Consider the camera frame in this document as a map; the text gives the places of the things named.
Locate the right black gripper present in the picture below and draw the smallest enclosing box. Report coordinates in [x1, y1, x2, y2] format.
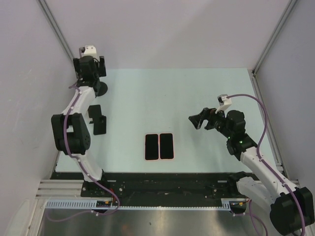
[189, 105, 233, 139]

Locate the black round-base phone stand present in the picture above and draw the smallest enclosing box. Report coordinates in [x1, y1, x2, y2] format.
[95, 82, 108, 97]

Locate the pink case phone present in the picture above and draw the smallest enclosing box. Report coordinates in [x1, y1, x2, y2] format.
[159, 133, 174, 160]
[145, 134, 159, 161]

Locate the black square-base phone stand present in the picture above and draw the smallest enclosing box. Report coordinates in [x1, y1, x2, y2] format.
[88, 105, 107, 135]

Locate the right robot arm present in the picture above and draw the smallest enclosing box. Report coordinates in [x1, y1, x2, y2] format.
[189, 108, 315, 236]

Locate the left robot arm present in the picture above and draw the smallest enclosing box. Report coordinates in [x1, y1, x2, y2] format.
[51, 56, 109, 197]

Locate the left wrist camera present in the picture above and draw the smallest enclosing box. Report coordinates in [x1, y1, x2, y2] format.
[79, 45, 97, 58]

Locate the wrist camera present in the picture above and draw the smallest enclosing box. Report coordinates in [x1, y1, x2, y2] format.
[215, 94, 232, 114]
[79, 45, 97, 58]

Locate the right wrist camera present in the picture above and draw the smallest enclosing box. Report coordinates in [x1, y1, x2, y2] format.
[215, 94, 232, 114]

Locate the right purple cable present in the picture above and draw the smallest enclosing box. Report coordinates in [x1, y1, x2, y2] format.
[226, 94, 307, 236]

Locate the purple cable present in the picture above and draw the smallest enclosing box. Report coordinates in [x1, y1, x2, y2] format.
[226, 94, 307, 236]
[45, 48, 121, 223]

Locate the white cable duct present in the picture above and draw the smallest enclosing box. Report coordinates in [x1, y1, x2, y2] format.
[45, 198, 247, 211]

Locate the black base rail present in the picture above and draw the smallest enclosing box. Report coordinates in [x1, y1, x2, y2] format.
[50, 172, 255, 207]

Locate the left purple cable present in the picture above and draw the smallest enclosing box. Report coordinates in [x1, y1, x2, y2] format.
[45, 48, 121, 223]

